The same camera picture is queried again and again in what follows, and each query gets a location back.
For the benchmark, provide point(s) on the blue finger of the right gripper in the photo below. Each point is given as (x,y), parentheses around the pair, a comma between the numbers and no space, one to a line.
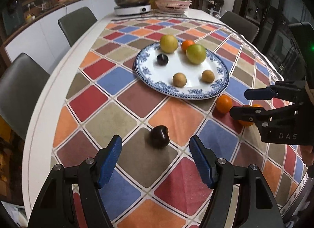
(259,94)
(259,116)

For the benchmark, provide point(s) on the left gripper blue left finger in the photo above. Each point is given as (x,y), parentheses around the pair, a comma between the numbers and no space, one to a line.
(106,160)

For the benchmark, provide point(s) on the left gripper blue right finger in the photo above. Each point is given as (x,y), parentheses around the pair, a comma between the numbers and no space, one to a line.
(204,159)

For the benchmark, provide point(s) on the large orange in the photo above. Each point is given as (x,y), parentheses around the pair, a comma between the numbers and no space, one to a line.
(246,123)

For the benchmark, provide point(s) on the small orange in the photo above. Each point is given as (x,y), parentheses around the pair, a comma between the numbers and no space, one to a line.
(185,45)
(223,104)

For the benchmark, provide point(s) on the dark plum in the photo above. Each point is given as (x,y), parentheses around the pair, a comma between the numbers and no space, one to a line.
(159,136)
(162,59)

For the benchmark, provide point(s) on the small brown fruit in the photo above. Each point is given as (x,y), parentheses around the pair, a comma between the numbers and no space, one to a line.
(179,80)
(208,76)

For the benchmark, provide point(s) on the green apple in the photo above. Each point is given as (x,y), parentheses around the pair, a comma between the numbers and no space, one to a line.
(196,54)

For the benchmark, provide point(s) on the small brown fruit front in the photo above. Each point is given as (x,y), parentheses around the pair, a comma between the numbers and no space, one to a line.
(179,80)

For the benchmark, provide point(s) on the yellow pear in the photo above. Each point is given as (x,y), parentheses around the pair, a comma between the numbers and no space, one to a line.
(168,44)

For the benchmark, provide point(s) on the colourful checkered tablecloth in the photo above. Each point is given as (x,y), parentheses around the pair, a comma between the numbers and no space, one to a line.
(161,187)

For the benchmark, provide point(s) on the right grey chair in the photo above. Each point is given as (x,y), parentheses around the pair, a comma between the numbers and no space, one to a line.
(241,25)

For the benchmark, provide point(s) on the grey chair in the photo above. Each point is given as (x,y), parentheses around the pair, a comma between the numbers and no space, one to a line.
(21,86)
(241,25)
(76,23)

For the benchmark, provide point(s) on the blue white porcelain plate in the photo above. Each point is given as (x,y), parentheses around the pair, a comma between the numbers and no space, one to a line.
(160,78)

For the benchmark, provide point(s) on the glass sliding door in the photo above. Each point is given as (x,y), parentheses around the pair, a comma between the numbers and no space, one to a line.
(274,39)

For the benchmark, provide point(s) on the pink black stroller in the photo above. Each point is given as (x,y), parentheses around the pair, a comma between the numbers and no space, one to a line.
(213,7)

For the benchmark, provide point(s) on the near left grey chair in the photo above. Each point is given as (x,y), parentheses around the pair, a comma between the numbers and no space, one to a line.
(21,86)

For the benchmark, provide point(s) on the pink basket of greens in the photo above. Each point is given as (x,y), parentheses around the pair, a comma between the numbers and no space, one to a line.
(172,6)

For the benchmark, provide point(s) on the far left grey chair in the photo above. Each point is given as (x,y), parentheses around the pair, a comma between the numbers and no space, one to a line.
(76,23)

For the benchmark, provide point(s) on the white induction cooker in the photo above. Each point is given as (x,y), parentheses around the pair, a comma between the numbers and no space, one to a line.
(132,10)

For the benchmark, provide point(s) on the black water dispenser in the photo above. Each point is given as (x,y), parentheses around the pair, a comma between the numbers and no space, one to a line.
(13,17)

